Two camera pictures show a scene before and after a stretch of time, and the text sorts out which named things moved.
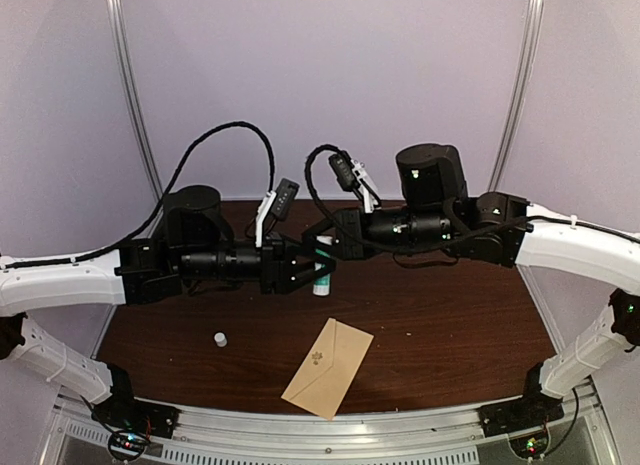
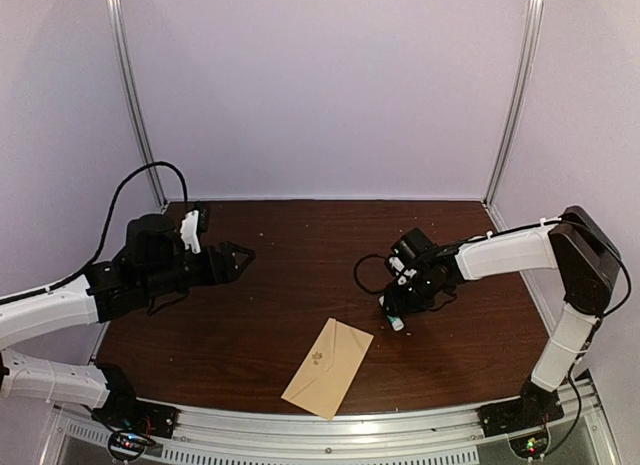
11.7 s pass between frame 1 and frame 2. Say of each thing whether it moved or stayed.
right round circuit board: stayed
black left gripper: moved
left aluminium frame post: stayed
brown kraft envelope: stayed
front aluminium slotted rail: stayed
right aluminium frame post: stayed
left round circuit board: stayed
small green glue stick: moved
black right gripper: moved
